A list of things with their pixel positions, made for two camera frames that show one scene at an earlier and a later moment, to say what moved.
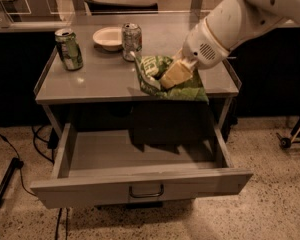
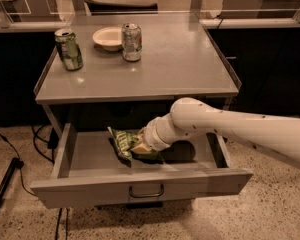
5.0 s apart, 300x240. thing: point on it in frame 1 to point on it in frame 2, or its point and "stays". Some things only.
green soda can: x=69 y=49 stays
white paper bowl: x=109 y=38 stays
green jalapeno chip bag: x=151 y=69 to x=123 y=142
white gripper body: x=201 y=48 to x=150 y=137
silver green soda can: x=132 y=41 stays
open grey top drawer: x=107 y=166 stays
